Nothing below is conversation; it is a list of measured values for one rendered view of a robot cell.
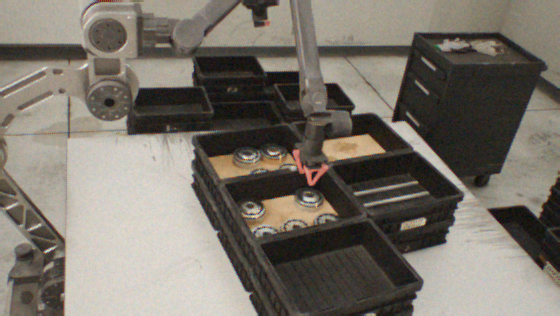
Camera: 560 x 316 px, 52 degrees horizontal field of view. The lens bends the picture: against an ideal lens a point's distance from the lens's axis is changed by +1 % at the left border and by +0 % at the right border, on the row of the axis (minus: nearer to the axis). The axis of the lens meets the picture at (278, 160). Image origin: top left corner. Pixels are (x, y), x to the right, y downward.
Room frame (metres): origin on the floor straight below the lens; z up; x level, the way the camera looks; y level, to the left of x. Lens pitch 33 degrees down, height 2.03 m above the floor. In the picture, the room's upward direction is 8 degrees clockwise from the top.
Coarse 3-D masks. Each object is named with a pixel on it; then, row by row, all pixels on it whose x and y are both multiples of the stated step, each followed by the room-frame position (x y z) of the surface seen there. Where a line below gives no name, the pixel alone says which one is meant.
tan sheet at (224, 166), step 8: (216, 160) 1.76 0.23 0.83; (224, 160) 1.77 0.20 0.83; (232, 160) 1.77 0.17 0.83; (288, 160) 1.83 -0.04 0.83; (216, 168) 1.71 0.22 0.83; (224, 168) 1.71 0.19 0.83; (232, 168) 1.72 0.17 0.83; (240, 168) 1.73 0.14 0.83; (272, 168) 1.76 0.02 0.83; (224, 176) 1.66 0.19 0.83; (232, 176) 1.67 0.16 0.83
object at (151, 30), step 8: (136, 8) 1.39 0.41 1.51; (136, 16) 1.35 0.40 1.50; (144, 16) 1.39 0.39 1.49; (152, 16) 1.40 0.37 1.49; (144, 24) 1.37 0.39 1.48; (152, 24) 1.38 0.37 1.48; (160, 24) 1.39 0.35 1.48; (168, 24) 1.40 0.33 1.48; (144, 32) 1.36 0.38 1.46; (152, 32) 1.37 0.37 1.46; (160, 32) 1.38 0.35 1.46; (168, 32) 1.39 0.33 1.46; (144, 40) 1.36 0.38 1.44; (152, 40) 1.37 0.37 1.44; (160, 40) 1.39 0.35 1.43; (168, 40) 1.39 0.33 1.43
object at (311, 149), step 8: (296, 144) 1.42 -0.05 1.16; (304, 144) 1.38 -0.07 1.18; (312, 144) 1.37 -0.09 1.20; (320, 144) 1.37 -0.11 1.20; (304, 152) 1.38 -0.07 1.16; (312, 152) 1.37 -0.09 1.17; (320, 152) 1.38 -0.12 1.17; (312, 160) 1.35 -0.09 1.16; (320, 160) 1.35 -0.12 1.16; (328, 160) 1.36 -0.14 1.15
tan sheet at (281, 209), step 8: (272, 200) 1.56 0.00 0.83; (280, 200) 1.57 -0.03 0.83; (288, 200) 1.57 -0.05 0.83; (272, 208) 1.52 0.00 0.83; (280, 208) 1.52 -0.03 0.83; (288, 208) 1.53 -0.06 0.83; (296, 208) 1.53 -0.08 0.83; (328, 208) 1.56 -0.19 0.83; (272, 216) 1.48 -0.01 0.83; (280, 216) 1.48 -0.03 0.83; (288, 216) 1.49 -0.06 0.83; (296, 216) 1.49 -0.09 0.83; (304, 216) 1.50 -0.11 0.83; (312, 216) 1.50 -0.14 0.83; (256, 224) 1.42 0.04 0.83; (264, 224) 1.43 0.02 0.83; (272, 224) 1.43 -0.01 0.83; (280, 224) 1.44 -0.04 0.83
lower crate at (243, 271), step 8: (224, 224) 1.42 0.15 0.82; (224, 232) 1.44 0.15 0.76; (224, 240) 1.44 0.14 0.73; (232, 240) 1.35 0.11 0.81; (224, 248) 1.41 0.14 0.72; (232, 248) 1.37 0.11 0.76; (232, 256) 1.37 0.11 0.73; (240, 256) 1.29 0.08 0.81; (232, 264) 1.34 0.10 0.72; (240, 264) 1.30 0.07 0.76; (240, 272) 1.29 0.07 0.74; (248, 272) 1.24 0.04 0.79; (240, 280) 1.28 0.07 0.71; (248, 280) 1.24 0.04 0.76; (248, 288) 1.25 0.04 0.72
